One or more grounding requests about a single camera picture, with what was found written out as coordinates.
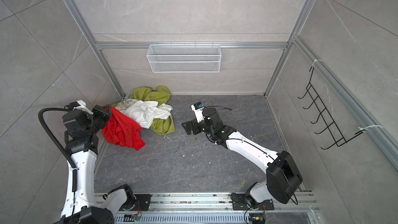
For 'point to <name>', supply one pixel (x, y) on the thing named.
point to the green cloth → (162, 125)
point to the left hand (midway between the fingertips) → (110, 101)
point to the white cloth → (144, 112)
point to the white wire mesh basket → (185, 58)
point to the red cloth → (121, 130)
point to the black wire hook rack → (339, 140)
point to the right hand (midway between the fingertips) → (189, 120)
